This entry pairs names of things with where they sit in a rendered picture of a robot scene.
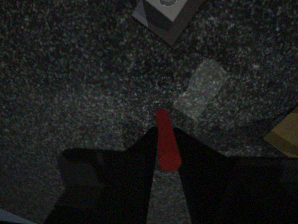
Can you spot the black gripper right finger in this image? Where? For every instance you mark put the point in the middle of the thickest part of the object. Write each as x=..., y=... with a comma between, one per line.
x=209, y=179

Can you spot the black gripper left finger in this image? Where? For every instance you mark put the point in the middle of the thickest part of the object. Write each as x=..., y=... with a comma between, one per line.
x=130, y=169

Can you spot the dark red peg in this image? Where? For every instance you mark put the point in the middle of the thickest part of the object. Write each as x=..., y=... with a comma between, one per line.
x=168, y=153

